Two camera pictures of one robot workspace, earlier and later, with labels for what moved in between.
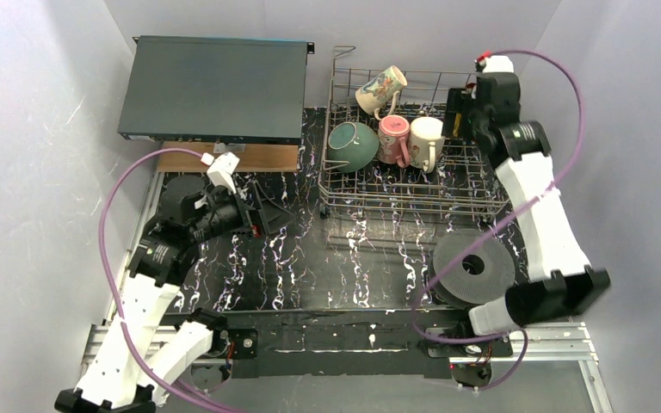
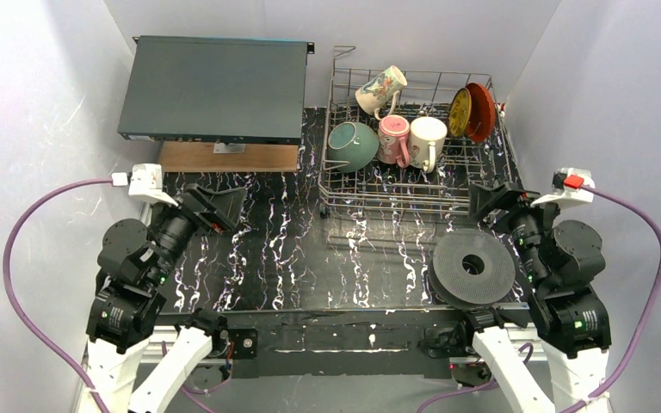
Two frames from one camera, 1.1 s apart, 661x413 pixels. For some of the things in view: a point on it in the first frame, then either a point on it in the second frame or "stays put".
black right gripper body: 456,114 → 509,206
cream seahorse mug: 379,95 stays put
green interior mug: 426,142 stays put
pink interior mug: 392,145 stays put
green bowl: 354,143 stays put
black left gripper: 254,215 → 198,208
